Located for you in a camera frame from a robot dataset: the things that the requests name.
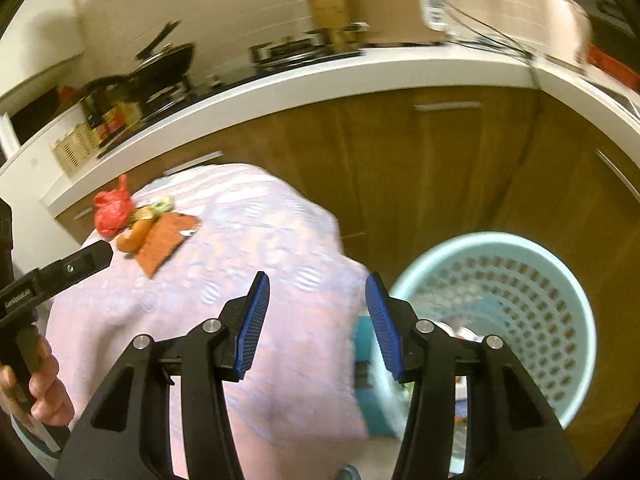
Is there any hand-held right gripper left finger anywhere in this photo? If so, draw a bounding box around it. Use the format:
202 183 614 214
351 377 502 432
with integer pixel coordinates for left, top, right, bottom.
54 271 271 480

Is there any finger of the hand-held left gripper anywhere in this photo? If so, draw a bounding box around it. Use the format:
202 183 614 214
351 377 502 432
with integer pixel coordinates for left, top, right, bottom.
35 240 113 302

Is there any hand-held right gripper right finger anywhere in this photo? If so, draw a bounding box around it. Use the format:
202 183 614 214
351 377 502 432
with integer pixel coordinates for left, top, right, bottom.
365 271 586 480

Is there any teal plastic waste basket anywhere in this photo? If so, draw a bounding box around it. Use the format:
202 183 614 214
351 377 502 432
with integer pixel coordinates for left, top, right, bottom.
370 231 597 476

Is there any person's left hand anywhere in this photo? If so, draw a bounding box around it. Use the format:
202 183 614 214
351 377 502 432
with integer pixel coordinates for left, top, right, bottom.
0 339 76 428

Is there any long orange peel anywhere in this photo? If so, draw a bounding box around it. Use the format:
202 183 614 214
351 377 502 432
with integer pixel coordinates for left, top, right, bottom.
117 220 156 253

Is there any red plastic bag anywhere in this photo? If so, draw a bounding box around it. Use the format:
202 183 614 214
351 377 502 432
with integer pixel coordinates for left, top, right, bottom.
93 175 135 237

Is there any patterned tablecloth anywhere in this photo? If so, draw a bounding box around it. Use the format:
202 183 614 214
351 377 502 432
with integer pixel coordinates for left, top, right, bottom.
47 162 371 480

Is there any green vegetable stem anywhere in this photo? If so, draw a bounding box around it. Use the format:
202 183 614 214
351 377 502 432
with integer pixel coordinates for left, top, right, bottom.
131 196 176 221

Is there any yellow woven storage basket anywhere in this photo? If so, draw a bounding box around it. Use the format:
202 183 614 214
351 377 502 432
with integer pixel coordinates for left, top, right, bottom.
51 122 101 177

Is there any black wok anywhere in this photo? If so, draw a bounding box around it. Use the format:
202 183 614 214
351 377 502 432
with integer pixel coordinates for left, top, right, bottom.
82 42 196 106

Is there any black gas stove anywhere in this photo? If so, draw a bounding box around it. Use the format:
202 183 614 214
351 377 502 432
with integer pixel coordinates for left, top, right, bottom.
95 30 366 161

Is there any beige rice cooker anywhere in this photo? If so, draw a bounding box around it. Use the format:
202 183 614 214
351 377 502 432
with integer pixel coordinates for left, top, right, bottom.
329 0 448 46

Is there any white kitchen timer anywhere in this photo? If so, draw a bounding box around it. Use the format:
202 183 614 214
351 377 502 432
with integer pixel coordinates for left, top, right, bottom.
416 0 448 31

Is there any red plastic tray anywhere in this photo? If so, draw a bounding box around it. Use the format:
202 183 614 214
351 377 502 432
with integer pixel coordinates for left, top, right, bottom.
587 44 640 88

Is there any white electric kettle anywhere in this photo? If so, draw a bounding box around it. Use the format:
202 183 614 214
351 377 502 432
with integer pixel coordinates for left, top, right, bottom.
545 0 593 73

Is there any black power cable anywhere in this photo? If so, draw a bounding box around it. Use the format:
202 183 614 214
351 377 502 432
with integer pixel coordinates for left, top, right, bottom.
445 0 546 171

